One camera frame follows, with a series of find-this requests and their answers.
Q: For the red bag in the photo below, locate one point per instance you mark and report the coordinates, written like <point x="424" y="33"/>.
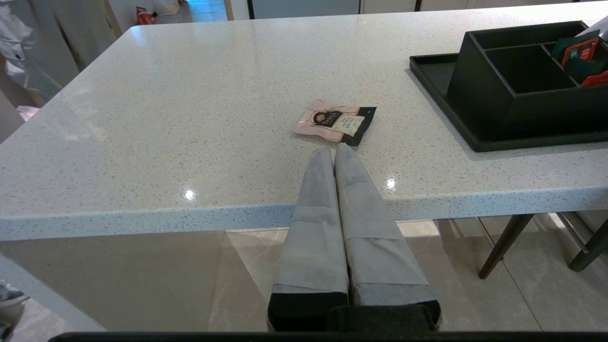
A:
<point x="144" y="16"/>

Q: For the grey cabinet door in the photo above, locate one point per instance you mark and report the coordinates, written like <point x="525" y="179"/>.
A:
<point x="389" y="4"/>

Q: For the black divided organizer box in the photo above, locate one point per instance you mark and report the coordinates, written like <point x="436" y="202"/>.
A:
<point x="503" y="104"/>

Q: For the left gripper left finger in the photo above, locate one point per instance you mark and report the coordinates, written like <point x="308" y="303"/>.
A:
<point x="313" y="247"/>

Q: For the white tea bag packet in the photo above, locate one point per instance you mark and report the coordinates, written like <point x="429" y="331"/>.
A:
<point x="332" y="121"/>

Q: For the red orange packet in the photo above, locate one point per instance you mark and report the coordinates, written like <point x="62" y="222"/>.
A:
<point x="596" y="80"/>

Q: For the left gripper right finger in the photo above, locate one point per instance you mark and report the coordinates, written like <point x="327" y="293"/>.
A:
<point x="375" y="247"/>

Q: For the dark green and red box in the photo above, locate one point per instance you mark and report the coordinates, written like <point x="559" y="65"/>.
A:
<point x="582" y="66"/>

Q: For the black serving tray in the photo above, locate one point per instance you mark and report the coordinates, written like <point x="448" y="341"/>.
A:
<point x="437" y="80"/>

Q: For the white plastic bag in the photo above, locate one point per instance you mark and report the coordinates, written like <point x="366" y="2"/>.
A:
<point x="166" y="5"/>

